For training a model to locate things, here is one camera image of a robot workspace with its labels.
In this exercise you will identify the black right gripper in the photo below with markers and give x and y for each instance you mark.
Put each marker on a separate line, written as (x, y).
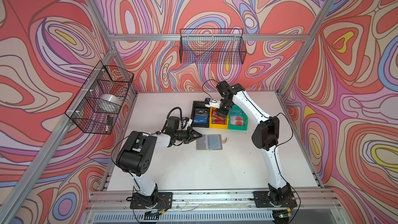
(225, 113)

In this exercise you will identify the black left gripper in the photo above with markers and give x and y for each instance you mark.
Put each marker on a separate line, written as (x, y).
(189, 138)

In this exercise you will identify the red VIP card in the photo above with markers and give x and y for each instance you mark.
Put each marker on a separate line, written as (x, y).
(217, 120)

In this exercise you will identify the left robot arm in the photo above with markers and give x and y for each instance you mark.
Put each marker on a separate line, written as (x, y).
(136, 154)

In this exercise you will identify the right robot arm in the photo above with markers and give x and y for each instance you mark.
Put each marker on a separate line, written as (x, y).
(265, 137)

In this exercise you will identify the blue VIP card in bin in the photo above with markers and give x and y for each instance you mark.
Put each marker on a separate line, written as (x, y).
(200, 119)

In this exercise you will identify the green plastic bin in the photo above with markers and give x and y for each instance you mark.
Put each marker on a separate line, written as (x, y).
(238, 120)

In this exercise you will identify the black plastic bin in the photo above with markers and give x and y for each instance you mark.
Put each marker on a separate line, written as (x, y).
(199, 108)

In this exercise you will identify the yellow plastic bin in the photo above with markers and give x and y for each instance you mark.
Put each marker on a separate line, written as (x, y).
(213, 126)

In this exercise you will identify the silver tape roll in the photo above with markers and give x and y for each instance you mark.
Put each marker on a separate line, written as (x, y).
(111, 98)

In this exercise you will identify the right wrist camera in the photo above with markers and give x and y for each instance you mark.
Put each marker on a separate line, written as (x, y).
(211, 103)

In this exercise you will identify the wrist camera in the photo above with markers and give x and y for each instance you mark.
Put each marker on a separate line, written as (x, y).
(176, 123)
(211, 103)

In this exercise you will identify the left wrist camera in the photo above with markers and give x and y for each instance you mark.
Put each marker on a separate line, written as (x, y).
(176, 123)

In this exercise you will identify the black wire basket back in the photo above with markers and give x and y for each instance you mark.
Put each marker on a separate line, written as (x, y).
(212, 46)

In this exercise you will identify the black wire basket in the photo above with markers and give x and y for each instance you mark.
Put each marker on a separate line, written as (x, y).
(93, 115)
(212, 46)

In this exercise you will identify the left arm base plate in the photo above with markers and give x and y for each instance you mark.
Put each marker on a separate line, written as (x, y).
(160, 201)

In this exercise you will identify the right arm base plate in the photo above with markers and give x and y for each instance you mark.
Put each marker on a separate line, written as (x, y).
(267, 199)

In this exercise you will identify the black wire basket left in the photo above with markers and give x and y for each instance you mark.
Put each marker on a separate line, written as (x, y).
(93, 115)

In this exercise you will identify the aluminium front rail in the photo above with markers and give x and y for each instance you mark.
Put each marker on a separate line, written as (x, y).
(234, 206)

